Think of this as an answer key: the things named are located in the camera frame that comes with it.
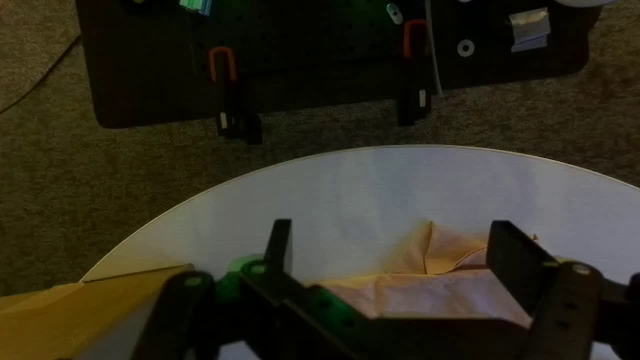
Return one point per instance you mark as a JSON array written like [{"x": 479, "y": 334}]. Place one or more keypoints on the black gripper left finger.
[{"x": 279, "y": 242}]

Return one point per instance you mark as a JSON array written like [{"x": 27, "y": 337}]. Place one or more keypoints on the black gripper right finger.
[{"x": 517, "y": 260}]

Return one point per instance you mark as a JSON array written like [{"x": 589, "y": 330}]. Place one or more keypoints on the green marker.
[{"x": 232, "y": 283}]

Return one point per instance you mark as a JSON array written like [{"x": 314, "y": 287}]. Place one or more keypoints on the beige cloth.
[{"x": 427, "y": 287}]

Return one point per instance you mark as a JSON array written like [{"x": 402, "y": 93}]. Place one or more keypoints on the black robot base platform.
[{"x": 321, "y": 67}]

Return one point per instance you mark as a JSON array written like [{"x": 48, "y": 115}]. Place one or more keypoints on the brown cardboard box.
[{"x": 66, "y": 313}]

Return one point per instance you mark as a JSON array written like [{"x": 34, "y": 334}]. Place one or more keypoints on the orange black clamp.
[
  {"x": 412, "y": 100},
  {"x": 227, "y": 122}
]

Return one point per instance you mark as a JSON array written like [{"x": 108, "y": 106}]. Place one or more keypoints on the grey tape piece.
[{"x": 531, "y": 31}]

